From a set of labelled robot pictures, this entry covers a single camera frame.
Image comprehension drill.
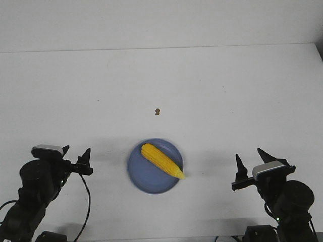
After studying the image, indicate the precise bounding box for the white object at table edge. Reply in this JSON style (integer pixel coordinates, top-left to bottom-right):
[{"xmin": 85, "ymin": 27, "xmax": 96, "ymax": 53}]
[{"xmin": 214, "ymin": 236, "xmax": 239, "ymax": 242}]

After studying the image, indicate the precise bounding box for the yellow corn cob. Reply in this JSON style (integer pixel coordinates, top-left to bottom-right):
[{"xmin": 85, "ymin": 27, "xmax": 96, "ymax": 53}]
[{"xmin": 140, "ymin": 143, "xmax": 186, "ymax": 179}]

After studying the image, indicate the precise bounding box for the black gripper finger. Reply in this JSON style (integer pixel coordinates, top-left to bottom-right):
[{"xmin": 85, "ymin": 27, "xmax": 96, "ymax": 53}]
[
  {"xmin": 62, "ymin": 145, "xmax": 70, "ymax": 158},
  {"xmin": 257, "ymin": 148, "xmax": 277, "ymax": 164},
  {"xmin": 235, "ymin": 154, "xmax": 248, "ymax": 182},
  {"xmin": 77, "ymin": 148, "xmax": 91, "ymax": 168}
]

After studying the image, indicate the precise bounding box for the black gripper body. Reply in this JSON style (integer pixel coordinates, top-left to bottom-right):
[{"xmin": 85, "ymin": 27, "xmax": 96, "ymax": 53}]
[
  {"xmin": 61, "ymin": 158, "xmax": 93, "ymax": 175},
  {"xmin": 232, "ymin": 160, "xmax": 296, "ymax": 199}
]

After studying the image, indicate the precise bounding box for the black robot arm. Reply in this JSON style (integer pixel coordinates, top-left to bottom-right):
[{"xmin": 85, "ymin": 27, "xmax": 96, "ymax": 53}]
[
  {"xmin": 1, "ymin": 144, "xmax": 93, "ymax": 241},
  {"xmin": 232, "ymin": 148, "xmax": 318, "ymax": 241}
]

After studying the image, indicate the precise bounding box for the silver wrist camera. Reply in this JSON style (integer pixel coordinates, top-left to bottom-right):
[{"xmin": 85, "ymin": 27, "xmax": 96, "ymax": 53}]
[
  {"xmin": 252, "ymin": 160, "xmax": 285, "ymax": 180},
  {"xmin": 31, "ymin": 144, "xmax": 64, "ymax": 158}
]

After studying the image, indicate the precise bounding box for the blue round plate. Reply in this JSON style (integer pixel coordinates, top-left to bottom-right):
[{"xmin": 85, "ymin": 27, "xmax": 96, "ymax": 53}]
[{"xmin": 127, "ymin": 138, "xmax": 184, "ymax": 194}]

